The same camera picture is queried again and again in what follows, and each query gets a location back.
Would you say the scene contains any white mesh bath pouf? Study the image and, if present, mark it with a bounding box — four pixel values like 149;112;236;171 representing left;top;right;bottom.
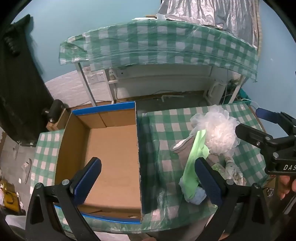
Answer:
190;105;241;156

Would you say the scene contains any teal cloth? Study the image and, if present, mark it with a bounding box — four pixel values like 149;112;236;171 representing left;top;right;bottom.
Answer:
240;89;252;102

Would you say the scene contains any black clamp knob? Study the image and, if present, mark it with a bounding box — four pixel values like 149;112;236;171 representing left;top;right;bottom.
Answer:
42;100;66;123

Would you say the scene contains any person's right hand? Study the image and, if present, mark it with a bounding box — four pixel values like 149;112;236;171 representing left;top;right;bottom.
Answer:
277;175;296;200

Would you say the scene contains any cardboard box with blue edges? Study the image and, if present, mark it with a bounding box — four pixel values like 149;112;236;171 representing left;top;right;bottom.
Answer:
54;101;145;225

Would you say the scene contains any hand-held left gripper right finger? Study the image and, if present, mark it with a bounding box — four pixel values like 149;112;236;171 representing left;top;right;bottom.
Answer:
194;157;275;241

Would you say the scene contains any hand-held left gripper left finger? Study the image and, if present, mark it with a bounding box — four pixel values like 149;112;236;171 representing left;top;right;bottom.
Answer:
25;157;102;241

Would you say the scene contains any white desk frame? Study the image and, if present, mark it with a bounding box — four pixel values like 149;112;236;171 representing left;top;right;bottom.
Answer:
74;61;247;105

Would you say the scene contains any silver foil sheet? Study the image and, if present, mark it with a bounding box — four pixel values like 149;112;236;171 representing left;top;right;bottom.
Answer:
157;0;258;49

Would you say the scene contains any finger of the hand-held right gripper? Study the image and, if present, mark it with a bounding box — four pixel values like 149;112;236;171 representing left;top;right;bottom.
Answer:
255;108;296;137
235;123;278;151

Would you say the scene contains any yellow bag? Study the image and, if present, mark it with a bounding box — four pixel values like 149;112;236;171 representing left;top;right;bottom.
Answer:
0;183;20;211

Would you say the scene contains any light green cloth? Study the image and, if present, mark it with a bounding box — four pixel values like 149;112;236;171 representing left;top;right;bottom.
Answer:
179;130;210;200

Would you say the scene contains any pale patterned sock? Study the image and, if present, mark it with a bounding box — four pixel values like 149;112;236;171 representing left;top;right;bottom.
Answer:
225;156;244;183

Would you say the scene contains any white wall outlet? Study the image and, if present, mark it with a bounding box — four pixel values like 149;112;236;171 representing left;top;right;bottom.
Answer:
89;72;104;84

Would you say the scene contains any tangle of cables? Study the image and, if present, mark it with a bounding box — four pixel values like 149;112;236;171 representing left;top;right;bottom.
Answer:
222;80;241;102

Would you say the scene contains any dark cloth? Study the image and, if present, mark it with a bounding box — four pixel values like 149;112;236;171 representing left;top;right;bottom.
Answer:
0;14;55;142

